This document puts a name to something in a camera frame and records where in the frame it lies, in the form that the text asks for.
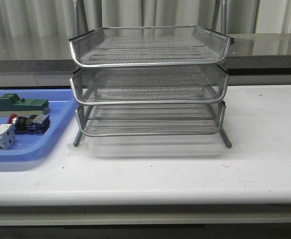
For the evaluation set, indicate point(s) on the red emergency stop button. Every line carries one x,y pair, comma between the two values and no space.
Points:
35,124

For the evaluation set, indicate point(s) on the blue plastic tray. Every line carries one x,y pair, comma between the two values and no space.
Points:
30,147

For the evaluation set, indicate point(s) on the grey stone counter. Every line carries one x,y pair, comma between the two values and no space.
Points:
250,54

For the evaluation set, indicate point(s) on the green electrical terminal block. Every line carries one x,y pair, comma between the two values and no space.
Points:
13,104

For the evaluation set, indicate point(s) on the white circuit breaker module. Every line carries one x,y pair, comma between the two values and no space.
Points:
7,136

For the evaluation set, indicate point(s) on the white grey curtain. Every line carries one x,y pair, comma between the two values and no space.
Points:
39,18

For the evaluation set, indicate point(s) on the silver wire rack frame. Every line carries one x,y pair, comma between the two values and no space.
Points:
154,80

